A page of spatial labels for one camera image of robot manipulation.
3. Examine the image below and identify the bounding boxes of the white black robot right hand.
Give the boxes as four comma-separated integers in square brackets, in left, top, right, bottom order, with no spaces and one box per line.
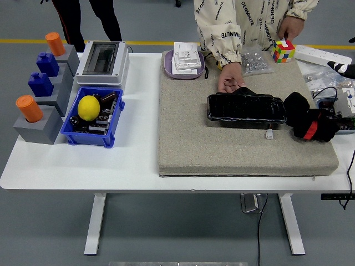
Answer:
[327,37,355,79]

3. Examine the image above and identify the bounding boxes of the person's left hand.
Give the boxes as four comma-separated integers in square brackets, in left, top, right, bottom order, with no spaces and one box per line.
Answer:
[276,15,305,43]

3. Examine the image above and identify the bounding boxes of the person's right hand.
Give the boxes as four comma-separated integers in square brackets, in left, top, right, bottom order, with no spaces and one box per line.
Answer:
[217,61,246,93]

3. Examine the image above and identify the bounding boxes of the glossy black panel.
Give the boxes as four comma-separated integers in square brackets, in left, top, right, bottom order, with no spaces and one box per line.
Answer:
[207,87,287,130]

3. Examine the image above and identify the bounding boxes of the black table control panel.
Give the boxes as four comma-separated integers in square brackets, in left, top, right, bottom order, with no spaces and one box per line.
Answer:
[321,193,355,201]

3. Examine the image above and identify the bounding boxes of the clear plastic bags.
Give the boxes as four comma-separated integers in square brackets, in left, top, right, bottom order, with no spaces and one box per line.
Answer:
[302,59,355,98]

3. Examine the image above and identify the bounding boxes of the multicoloured puzzle cube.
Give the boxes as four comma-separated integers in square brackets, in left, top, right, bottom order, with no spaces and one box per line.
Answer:
[271,39,297,64]

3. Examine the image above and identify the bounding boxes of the white power strip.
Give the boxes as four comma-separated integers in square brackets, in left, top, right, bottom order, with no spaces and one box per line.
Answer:
[293,44,353,69]

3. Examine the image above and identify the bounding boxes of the clear bag of screws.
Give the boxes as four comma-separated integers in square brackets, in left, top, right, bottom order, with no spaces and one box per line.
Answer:
[240,44,275,78]

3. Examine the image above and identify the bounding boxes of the white electrical device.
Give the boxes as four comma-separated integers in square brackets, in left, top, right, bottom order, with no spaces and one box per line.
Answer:
[334,88,355,117]

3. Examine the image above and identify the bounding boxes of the person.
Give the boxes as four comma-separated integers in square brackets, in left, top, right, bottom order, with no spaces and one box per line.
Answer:
[193,0,320,66]
[51,0,123,53]

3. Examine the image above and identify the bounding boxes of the purple oval tray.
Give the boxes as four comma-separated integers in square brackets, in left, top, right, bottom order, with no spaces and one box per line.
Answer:
[164,49,206,80]

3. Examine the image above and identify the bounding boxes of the blue-grey tray with circuit boards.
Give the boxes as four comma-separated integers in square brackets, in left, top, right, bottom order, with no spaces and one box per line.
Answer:
[316,98,355,135]

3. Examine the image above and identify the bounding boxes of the grey-brown mat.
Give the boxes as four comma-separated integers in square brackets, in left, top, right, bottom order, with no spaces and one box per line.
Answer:
[157,50,339,178]

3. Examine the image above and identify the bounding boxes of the dark brown cylinder part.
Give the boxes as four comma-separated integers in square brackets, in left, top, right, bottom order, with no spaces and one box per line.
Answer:
[100,91,118,104]

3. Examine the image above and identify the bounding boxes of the silver box under table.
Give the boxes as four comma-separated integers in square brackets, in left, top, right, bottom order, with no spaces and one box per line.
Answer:
[240,193,264,214]

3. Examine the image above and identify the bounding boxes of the yellow lemon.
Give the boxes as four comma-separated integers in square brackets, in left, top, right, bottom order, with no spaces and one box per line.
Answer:
[77,95,101,122]

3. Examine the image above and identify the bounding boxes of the blue plastic bin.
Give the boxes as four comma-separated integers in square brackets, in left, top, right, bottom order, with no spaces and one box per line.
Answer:
[60,86,125,149]

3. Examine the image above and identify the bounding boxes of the grey block base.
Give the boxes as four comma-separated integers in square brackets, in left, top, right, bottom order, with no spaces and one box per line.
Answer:
[12,104,65,145]
[30,80,73,117]
[47,44,80,78]
[48,63,75,95]

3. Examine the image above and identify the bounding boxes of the white table leg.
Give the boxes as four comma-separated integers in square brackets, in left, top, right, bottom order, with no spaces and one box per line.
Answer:
[278,193,306,256]
[83,193,108,256]

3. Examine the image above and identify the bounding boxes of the orange cylinder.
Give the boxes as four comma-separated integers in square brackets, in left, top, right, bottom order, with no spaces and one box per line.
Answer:
[15,95,44,124]
[44,32,67,57]

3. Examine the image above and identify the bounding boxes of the blue plastic block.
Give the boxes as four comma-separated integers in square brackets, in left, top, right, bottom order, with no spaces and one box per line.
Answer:
[28,71,55,98]
[35,52,60,78]

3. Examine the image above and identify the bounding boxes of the black wrist strap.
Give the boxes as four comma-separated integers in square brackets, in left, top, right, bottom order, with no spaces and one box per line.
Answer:
[204,52,214,80]

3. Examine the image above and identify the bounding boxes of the looped black cable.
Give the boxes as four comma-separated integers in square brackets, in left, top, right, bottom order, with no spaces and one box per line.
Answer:
[312,86,339,102]

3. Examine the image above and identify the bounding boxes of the large white wall socket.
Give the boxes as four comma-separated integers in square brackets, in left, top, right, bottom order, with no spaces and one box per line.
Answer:
[171,51,202,75]

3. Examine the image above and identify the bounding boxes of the small white wall socket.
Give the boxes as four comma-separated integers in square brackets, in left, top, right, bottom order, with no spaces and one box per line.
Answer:
[173,42,199,60]

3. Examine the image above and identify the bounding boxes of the thin black hanging cable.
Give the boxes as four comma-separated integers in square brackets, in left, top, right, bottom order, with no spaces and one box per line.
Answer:
[339,149,355,211]

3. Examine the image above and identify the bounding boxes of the grey enclosure with clear lid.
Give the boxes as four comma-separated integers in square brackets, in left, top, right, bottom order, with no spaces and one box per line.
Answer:
[75,40,130,86]

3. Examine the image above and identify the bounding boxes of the black cable under table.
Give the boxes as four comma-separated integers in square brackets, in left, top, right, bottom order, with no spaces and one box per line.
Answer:
[257,193,268,266]

